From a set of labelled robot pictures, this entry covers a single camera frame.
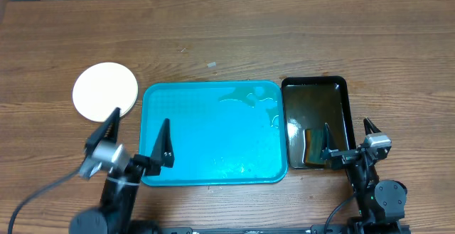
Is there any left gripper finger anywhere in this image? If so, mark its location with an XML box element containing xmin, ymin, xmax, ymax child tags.
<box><xmin>85</xmin><ymin>107</ymin><xmax>120</xmax><ymax>149</ymax></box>
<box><xmin>150</xmin><ymin>118</ymin><xmax>175</xmax><ymax>169</ymax></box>

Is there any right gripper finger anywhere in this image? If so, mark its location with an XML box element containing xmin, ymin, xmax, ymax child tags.
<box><xmin>320</xmin><ymin>123</ymin><xmax>339</xmax><ymax>160</ymax></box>
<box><xmin>363</xmin><ymin>117</ymin><xmax>380</xmax><ymax>135</ymax></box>

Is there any yellow green sponge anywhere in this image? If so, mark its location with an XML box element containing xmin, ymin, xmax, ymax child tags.
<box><xmin>304</xmin><ymin>129</ymin><xmax>325</xmax><ymax>168</ymax></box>

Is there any white plate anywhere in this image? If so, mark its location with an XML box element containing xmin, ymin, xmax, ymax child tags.
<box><xmin>72</xmin><ymin>62</ymin><xmax>139</xmax><ymax>122</ymax></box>

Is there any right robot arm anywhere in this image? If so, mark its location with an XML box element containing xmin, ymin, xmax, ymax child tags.
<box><xmin>321</xmin><ymin>118</ymin><xmax>411</xmax><ymax>234</ymax></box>

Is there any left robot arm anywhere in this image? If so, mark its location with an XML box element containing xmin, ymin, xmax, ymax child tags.
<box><xmin>69</xmin><ymin>107</ymin><xmax>175</xmax><ymax>234</ymax></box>

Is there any black water tray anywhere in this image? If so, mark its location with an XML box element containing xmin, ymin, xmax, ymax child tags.
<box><xmin>282</xmin><ymin>76</ymin><xmax>355</xmax><ymax>169</ymax></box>

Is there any blue plastic tray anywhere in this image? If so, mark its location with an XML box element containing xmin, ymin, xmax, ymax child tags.
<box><xmin>139</xmin><ymin>80</ymin><xmax>288</xmax><ymax>187</ymax></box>

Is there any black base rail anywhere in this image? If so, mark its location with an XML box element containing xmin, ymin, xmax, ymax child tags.
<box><xmin>134</xmin><ymin>224</ymin><xmax>351</xmax><ymax>234</ymax></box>

